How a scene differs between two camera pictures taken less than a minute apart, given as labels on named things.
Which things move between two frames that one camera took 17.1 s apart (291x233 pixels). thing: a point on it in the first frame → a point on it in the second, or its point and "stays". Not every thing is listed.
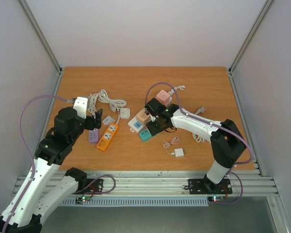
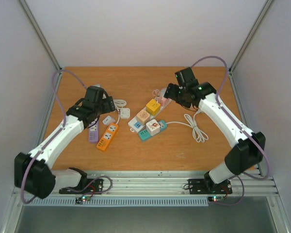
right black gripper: x=154 y=127 → x=172 y=91
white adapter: x=125 y=113 stays
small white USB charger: x=108 y=120 stays
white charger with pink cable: x=178 y=152 → x=158 y=93
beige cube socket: x=142 y=118 stays
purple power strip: x=93 y=136 stays
